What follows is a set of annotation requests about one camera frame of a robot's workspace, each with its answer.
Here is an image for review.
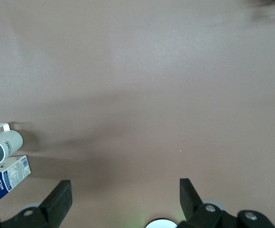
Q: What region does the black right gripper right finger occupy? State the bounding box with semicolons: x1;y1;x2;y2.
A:
178;178;275;228

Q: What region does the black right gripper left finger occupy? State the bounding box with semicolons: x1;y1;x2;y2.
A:
0;179;73;228

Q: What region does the blue and white milk carton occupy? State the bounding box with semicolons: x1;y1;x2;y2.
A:
0;155;32;212

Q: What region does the white ribbed mug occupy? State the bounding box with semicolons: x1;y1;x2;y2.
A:
0;122;24;166

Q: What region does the brown table cover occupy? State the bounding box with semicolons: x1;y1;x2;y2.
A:
0;0;275;228

